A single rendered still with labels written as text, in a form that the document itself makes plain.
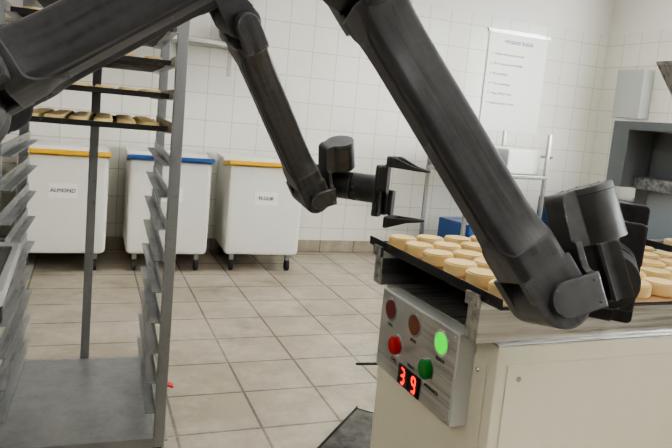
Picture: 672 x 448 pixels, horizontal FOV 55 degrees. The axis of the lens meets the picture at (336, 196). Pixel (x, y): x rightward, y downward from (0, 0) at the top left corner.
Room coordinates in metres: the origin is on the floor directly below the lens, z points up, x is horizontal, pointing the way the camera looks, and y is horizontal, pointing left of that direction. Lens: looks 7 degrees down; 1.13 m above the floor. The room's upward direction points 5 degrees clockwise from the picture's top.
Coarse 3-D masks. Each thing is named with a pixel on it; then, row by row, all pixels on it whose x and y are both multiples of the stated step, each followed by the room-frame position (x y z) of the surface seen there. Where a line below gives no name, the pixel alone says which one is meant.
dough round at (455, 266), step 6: (450, 258) 0.99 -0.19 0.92; (456, 258) 1.00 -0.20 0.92; (444, 264) 0.97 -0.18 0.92; (450, 264) 0.96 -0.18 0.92; (456, 264) 0.96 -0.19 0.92; (462, 264) 0.96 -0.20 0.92; (468, 264) 0.96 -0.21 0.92; (474, 264) 0.96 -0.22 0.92; (444, 270) 0.97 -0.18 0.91; (450, 270) 0.96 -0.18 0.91; (456, 270) 0.95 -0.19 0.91; (462, 270) 0.95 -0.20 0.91; (456, 276) 0.95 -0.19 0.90; (462, 276) 0.95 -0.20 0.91
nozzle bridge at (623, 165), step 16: (624, 128) 1.57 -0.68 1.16; (640, 128) 1.53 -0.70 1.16; (656, 128) 1.49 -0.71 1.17; (624, 144) 1.56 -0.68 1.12; (640, 144) 1.57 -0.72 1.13; (656, 144) 1.58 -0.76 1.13; (624, 160) 1.56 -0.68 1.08; (640, 160) 1.58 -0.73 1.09; (656, 160) 1.57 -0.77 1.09; (608, 176) 1.59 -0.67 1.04; (624, 176) 1.56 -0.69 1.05; (640, 176) 1.58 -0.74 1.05; (656, 176) 1.57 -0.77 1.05; (640, 192) 1.63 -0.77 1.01; (656, 192) 1.62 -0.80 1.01; (656, 208) 1.62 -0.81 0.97; (656, 224) 1.63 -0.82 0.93
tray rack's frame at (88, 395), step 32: (96, 96) 2.29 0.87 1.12; (96, 128) 2.29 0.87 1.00; (96, 160) 2.29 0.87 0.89; (32, 384) 2.04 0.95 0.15; (64, 384) 2.06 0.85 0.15; (96, 384) 2.09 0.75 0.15; (128, 384) 2.11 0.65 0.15; (32, 416) 1.83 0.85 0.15; (64, 416) 1.85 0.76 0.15; (96, 416) 1.87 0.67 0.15; (128, 416) 1.89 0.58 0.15
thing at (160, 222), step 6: (150, 198) 2.30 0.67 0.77; (156, 198) 2.14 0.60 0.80; (150, 204) 2.17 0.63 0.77; (156, 204) 2.12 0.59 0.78; (150, 210) 2.05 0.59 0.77; (156, 210) 2.06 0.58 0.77; (162, 210) 1.92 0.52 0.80; (156, 216) 1.95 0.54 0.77; (162, 216) 1.87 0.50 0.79; (156, 222) 1.86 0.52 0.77; (162, 222) 1.86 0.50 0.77; (156, 228) 1.77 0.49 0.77; (162, 228) 1.78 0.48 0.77
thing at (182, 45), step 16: (176, 48) 1.79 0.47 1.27; (176, 64) 1.77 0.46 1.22; (176, 80) 1.77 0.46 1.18; (176, 96) 1.77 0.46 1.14; (176, 112) 1.77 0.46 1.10; (176, 128) 1.77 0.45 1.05; (176, 144) 1.77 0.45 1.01; (176, 160) 1.78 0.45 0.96; (176, 176) 1.78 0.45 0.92; (176, 192) 1.78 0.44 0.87; (176, 208) 1.78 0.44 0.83; (176, 224) 1.78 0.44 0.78; (176, 240) 1.78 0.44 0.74; (160, 336) 1.77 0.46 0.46; (160, 352) 1.77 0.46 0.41; (160, 368) 1.77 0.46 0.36; (160, 384) 1.77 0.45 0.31; (160, 400) 1.77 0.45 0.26; (160, 416) 1.78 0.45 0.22; (160, 432) 1.78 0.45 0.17
